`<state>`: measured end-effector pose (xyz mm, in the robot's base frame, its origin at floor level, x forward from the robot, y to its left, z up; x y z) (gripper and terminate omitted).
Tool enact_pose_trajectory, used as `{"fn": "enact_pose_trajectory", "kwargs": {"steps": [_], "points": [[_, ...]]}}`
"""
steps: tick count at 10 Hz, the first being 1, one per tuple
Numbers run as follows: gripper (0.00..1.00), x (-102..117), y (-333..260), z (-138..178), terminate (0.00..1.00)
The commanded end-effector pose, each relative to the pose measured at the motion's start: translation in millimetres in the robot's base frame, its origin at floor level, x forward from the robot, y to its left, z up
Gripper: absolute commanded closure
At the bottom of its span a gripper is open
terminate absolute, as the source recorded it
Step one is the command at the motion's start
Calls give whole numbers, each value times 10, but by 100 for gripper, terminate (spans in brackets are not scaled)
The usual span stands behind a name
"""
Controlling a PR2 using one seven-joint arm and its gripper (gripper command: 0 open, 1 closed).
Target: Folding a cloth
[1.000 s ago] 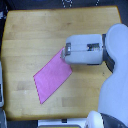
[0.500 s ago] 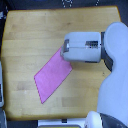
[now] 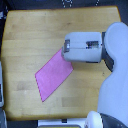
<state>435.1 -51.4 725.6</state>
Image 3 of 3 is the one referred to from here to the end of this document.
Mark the pink cloth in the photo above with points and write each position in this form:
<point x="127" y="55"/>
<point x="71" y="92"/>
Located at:
<point x="52" y="75"/>

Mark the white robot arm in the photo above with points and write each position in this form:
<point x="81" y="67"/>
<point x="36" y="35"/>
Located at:
<point x="112" y="47"/>

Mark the grey device at left edge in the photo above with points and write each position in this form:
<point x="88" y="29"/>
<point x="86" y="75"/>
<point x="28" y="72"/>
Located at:
<point x="1" y="88"/>

